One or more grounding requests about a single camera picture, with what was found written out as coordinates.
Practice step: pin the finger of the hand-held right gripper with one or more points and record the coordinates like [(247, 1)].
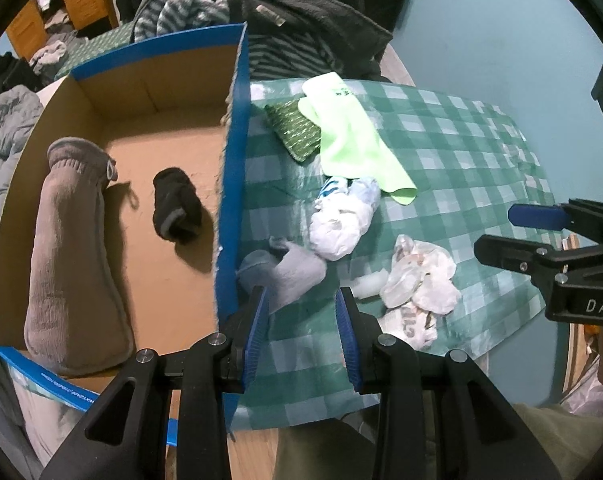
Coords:
[(536, 216), (511, 255)]

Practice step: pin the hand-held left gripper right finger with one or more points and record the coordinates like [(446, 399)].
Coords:
[(345, 341)]

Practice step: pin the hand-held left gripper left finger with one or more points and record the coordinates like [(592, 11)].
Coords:
[(255, 331)]

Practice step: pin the short grey sock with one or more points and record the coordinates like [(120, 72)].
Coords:
[(296, 270)]

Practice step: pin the printed plastic bag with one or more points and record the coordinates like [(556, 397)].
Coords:
[(421, 280)]

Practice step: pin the white plastic bag bundle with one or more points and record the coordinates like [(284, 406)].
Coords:
[(336, 230)]

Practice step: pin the blue cardboard box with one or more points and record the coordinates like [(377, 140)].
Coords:
[(171, 160)]

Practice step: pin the light green cloth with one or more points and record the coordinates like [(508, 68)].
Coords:
[(351, 145)]

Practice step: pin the green sparkly knitted cloth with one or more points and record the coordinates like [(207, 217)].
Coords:
[(294, 132)]

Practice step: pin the small white roll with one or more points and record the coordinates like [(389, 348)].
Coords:
[(369, 285)]

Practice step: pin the wooden board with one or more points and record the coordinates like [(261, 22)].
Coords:
[(576, 360)]

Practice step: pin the clear plastic bag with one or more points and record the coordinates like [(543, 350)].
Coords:
[(586, 395)]

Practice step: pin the green checkered tablecloth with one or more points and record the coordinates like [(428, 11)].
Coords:
[(456, 135)]

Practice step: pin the person's olive pants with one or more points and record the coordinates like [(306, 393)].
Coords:
[(546, 435)]

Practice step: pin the black sock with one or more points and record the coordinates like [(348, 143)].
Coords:
[(174, 205)]

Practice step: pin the long grey sock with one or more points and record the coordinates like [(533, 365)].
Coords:
[(66, 260)]

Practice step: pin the dark fleece jacket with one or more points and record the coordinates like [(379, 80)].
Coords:
[(306, 5)]

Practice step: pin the grey puffy jacket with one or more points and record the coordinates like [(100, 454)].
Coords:
[(9, 120)]

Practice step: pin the green patterned cloth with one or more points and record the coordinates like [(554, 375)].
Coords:
[(101, 42)]

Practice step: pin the grey striped garment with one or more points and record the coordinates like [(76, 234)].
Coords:
[(181, 5)]

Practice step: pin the grey white clothes pile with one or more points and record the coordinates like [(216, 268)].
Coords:
[(51, 50)]

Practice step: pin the black clothes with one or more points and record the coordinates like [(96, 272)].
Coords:
[(9, 77)]

